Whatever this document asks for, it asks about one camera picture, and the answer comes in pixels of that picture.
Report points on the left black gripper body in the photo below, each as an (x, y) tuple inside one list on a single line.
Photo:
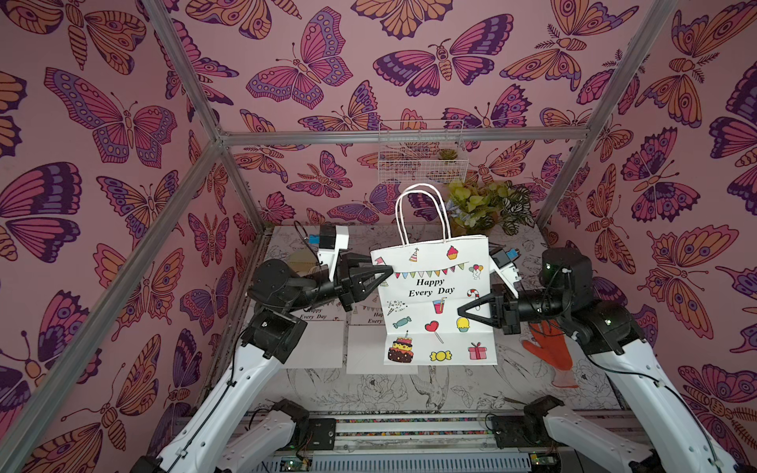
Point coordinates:
[(340, 289)]

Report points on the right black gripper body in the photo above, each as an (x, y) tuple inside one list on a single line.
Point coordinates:
[(509, 310)]

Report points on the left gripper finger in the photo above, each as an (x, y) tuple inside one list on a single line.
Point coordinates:
[(364, 280), (352, 260)]

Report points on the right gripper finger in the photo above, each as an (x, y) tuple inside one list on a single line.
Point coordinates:
[(488, 321), (476, 304)]

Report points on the white paper bag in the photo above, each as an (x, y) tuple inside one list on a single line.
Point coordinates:
[(365, 342), (322, 344), (429, 282)]

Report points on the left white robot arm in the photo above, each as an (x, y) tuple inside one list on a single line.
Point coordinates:
[(248, 378)]

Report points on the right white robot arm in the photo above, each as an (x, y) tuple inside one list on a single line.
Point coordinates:
[(614, 343)]

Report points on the tan straw hat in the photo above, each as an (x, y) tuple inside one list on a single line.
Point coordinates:
[(303, 262)]

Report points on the red rubber glove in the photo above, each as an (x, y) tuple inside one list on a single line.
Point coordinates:
[(548, 343)]

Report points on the green potted plant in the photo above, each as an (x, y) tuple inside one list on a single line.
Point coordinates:
[(477, 210)]

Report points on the small succulent in basket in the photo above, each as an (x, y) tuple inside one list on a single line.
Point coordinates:
[(448, 154)]

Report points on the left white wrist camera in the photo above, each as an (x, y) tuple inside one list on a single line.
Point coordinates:
[(330, 241)]

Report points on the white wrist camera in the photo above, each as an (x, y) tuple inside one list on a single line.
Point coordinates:
[(503, 263), (330, 241)]

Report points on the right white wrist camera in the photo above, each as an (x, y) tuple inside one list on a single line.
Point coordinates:
[(503, 263)]

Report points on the white wire wall basket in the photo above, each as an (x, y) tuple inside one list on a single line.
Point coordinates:
[(411, 156)]

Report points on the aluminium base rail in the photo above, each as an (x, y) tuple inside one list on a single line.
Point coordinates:
[(464, 442)]

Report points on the aluminium frame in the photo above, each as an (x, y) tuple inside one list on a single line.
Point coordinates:
[(47, 400)]

